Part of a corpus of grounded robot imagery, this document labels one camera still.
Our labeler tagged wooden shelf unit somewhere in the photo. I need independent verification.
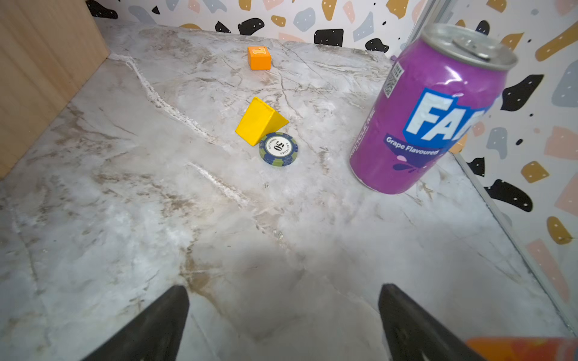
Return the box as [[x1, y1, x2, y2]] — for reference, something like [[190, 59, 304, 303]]
[[1, 1, 109, 177]]

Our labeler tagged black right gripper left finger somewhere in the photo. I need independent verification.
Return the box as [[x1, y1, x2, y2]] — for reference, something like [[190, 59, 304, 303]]
[[84, 285, 190, 360]]

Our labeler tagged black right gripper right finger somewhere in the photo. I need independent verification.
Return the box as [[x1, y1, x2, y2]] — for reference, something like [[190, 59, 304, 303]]
[[378, 284, 483, 360]]

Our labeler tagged small orange cube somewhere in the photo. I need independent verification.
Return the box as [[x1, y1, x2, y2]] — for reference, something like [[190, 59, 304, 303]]
[[248, 46, 272, 71]]

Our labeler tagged purple grape soda can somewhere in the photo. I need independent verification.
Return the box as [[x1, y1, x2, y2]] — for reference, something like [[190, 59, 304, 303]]
[[349, 23, 518, 195]]

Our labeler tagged blue green poker chip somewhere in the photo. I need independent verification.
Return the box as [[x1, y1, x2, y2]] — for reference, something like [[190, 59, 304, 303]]
[[258, 132, 299, 167]]

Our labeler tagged yellow wedge block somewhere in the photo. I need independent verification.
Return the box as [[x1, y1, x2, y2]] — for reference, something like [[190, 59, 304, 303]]
[[236, 97, 289, 146]]

